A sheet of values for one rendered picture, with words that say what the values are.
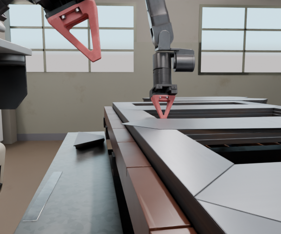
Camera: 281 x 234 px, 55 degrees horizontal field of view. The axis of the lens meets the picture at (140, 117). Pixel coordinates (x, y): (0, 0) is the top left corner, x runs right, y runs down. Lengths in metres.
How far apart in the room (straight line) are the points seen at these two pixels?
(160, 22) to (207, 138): 0.38
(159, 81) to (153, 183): 0.49
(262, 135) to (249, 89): 4.23
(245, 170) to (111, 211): 0.35
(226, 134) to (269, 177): 0.33
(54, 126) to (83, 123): 0.48
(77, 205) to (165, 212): 0.39
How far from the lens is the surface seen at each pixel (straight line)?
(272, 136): 0.72
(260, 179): 0.33
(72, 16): 0.40
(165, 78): 0.82
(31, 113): 4.75
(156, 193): 0.33
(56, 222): 0.60
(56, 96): 4.61
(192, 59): 0.85
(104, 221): 0.59
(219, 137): 0.65
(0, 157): 0.78
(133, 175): 0.39
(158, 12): 0.84
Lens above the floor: 0.96
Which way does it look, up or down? 7 degrees down
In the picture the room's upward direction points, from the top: straight up
